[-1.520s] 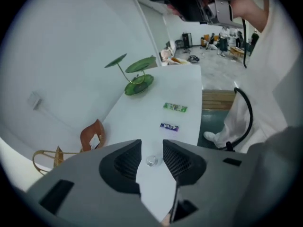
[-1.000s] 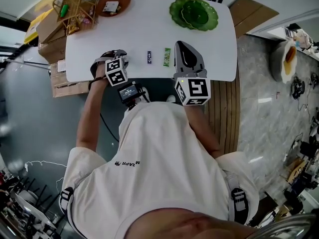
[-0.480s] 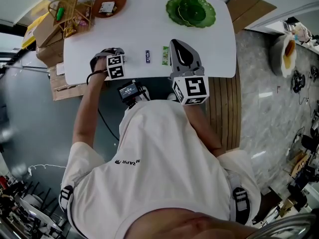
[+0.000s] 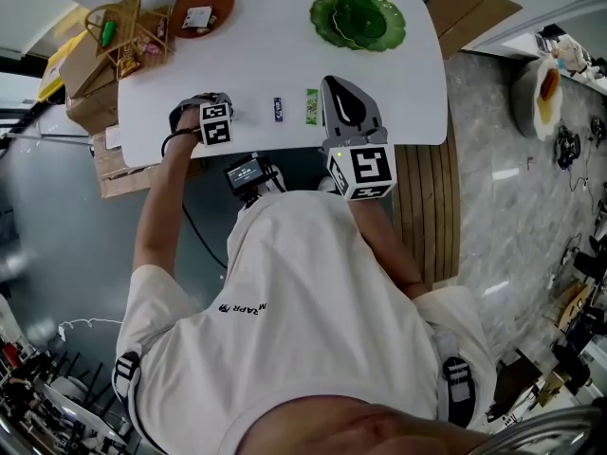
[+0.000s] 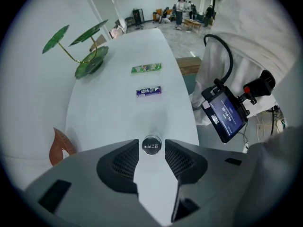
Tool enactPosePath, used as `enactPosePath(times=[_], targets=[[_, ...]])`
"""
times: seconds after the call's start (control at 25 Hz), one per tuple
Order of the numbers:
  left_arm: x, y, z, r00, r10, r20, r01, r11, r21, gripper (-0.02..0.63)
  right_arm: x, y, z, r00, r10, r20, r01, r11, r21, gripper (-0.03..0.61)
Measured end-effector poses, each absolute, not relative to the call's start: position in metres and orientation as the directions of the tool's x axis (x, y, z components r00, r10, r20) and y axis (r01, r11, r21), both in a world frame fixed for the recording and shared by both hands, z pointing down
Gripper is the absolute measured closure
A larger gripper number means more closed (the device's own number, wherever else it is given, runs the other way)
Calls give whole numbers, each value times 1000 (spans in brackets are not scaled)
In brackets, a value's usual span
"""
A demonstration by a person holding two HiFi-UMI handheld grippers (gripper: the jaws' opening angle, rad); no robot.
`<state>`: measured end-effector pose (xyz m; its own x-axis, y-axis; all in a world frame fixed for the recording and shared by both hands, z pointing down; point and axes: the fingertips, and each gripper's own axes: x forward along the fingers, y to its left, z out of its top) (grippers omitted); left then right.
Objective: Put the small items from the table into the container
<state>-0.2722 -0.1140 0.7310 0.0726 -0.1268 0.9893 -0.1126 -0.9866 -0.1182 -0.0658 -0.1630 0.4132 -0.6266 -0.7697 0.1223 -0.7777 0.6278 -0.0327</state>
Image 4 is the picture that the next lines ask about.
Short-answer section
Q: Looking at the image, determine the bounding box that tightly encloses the person's right forearm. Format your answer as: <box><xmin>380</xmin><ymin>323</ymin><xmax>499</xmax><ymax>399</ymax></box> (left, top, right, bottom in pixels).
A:
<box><xmin>353</xmin><ymin>196</ymin><xmax>426</xmax><ymax>298</ymax></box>

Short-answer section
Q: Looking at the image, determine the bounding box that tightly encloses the brown leaf-shaped bowl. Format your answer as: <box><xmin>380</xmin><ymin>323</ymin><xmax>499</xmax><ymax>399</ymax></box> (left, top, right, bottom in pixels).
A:
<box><xmin>170</xmin><ymin>0</ymin><xmax>236</xmax><ymax>41</ymax></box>

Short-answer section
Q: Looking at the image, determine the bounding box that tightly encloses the silver headset rim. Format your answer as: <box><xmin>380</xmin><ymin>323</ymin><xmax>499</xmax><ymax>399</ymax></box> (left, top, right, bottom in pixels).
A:
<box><xmin>483</xmin><ymin>405</ymin><xmax>607</xmax><ymax>455</ymax></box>

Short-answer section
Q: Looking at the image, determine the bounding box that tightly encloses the person's left forearm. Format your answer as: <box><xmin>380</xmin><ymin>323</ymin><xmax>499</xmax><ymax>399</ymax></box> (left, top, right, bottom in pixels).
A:
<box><xmin>132</xmin><ymin>130</ymin><xmax>205</xmax><ymax>279</ymax></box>

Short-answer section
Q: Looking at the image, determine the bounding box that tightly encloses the black floor robot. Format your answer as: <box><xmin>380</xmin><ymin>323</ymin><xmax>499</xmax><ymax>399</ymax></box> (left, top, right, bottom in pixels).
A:
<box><xmin>590</xmin><ymin>116</ymin><xmax>607</xmax><ymax>149</ymax></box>
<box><xmin>554</xmin><ymin>123</ymin><xmax>582</xmax><ymax>170</ymax></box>

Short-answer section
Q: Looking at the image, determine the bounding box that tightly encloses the black wrist strap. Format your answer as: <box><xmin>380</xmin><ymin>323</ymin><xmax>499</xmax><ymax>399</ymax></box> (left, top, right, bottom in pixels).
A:
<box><xmin>160</xmin><ymin>127</ymin><xmax>204</xmax><ymax>158</ymax></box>

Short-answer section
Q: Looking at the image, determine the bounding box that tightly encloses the person's white t-shirt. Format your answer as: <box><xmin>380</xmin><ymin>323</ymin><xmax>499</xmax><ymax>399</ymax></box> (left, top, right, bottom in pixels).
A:
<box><xmin>113</xmin><ymin>190</ymin><xmax>497</xmax><ymax>455</ymax></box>

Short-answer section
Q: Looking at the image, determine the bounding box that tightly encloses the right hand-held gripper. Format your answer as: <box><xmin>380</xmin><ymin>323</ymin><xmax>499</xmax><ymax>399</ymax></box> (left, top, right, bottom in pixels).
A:
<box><xmin>321</xmin><ymin>75</ymin><xmax>397</xmax><ymax>202</ymax></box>

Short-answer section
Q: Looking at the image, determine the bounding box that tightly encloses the black cable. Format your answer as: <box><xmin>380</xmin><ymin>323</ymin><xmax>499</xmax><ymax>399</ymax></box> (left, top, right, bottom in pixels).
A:
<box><xmin>182</xmin><ymin>201</ymin><xmax>229</xmax><ymax>270</ymax></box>

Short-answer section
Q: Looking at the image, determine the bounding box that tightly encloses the yellow bin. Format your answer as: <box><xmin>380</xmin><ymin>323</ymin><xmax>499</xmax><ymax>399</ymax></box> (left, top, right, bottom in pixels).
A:
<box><xmin>37</xmin><ymin>35</ymin><xmax>86</xmax><ymax>103</ymax></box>

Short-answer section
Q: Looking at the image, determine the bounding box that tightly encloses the black white shoulder strap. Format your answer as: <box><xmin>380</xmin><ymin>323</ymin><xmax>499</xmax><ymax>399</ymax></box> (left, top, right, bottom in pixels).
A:
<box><xmin>112</xmin><ymin>351</ymin><xmax>142</xmax><ymax>397</ymax></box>
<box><xmin>433</xmin><ymin>329</ymin><xmax>478</xmax><ymax>428</ymax></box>

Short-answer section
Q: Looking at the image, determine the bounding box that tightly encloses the wooden slatted platform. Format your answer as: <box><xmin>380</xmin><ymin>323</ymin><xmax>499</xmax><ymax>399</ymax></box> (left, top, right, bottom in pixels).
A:
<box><xmin>391</xmin><ymin>116</ymin><xmax>461</xmax><ymax>291</ymax></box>

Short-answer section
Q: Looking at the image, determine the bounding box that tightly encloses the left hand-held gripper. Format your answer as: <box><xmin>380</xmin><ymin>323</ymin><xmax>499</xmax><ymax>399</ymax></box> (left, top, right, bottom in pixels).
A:
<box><xmin>168</xmin><ymin>91</ymin><xmax>235</xmax><ymax>147</ymax></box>

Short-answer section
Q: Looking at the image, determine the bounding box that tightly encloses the green snack packet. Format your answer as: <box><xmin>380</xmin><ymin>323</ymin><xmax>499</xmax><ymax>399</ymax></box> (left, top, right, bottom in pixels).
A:
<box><xmin>303</xmin><ymin>87</ymin><xmax>320</xmax><ymax>126</ymax></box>

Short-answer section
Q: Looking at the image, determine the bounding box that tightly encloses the person's left hand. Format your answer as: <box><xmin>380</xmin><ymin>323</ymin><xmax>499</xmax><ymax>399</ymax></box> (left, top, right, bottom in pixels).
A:
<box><xmin>175</xmin><ymin>109</ymin><xmax>204</xmax><ymax>135</ymax></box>

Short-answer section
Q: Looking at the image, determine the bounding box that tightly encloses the large cardboard box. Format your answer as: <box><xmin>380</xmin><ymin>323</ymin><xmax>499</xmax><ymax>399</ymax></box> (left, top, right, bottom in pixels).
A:
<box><xmin>92</xmin><ymin>130</ymin><xmax>205</xmax><ymax>200</ymax></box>

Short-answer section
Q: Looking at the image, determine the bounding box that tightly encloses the white cable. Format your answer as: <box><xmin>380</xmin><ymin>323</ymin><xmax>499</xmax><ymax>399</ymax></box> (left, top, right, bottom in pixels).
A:
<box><xmin>59</xmin><ymin>318</ymin><xmax>124</xmax><ymax>345</ymax></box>

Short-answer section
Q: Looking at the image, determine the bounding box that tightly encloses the green tiered glass plate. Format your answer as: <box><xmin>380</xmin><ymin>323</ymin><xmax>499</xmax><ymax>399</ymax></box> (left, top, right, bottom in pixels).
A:
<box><xmin>310</xmin><ymin>0</ymin><xmax>408</xmax><ymax>52</ymax></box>

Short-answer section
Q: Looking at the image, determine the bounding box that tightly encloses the person's face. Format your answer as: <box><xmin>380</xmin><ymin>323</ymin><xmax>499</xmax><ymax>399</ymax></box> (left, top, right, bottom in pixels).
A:
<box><xmin>246</xmin><ymin>394</ymin><xmax>489</xmax><ymax>455</ymax></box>

